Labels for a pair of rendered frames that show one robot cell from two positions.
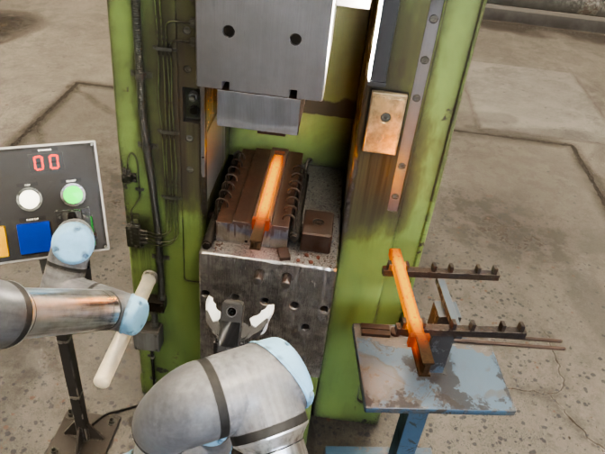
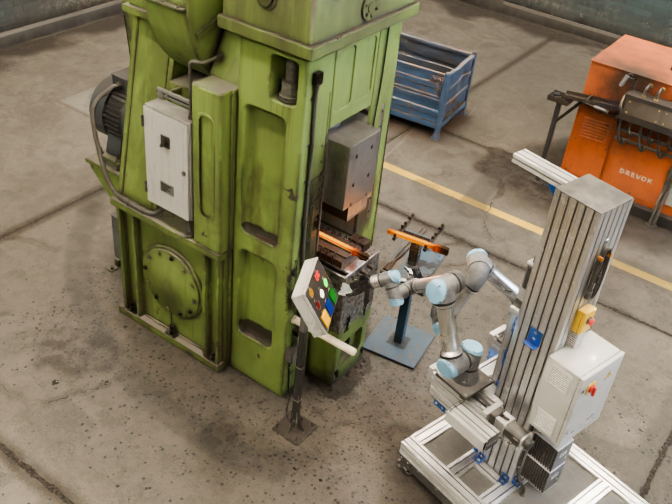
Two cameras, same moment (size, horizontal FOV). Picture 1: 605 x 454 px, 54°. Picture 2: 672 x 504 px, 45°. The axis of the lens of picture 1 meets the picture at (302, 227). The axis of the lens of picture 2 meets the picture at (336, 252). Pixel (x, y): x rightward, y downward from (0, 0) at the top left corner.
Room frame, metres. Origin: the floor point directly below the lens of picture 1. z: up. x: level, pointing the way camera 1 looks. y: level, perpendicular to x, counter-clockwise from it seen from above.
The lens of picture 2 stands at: (-0.55, 3.54, 3.79)
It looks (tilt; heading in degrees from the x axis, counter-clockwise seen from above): 36 degrees down; 300
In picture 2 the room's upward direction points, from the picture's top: 6 degrees clockwise
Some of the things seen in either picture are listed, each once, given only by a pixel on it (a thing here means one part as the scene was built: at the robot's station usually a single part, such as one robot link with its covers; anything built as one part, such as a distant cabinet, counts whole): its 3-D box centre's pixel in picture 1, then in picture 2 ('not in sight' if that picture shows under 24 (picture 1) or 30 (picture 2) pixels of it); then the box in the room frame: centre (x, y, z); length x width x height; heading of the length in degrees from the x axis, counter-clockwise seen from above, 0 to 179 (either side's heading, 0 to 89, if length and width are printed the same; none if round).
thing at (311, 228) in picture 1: (317, 231); (359, 242); (1.37, -0.04, 0.95); 0.12 x 0.08 x 0.06; 178
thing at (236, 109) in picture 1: (270, 79); (327, 194); (1.53, 0.13, 1.32); 0.42 x 0.20 x 0.10; 178
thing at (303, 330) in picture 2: (63, 332); (300, 364); (1.25, 0.69, 0.54); 0.04 x 0.04 x 1.08; 88
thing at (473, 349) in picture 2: not in sight; (469, 354); (0.37, 0.47, 0.98); 0.13 x 0.12 x 0.14; 74
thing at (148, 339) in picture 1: (148, 335); (292, 353); (1.45, 0.49, 0.36); 0.09 x 0.07 x 0.12; 88
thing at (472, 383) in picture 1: (428, 366); (412, 263); (1.14, -0.39, 0.70); 0.40 x 0.30 x 0.02; 96
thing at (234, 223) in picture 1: (263, 192); (322, 244); (1.53, 0.13, 0.96); 0.42 x 0.20 x 0.09; 178
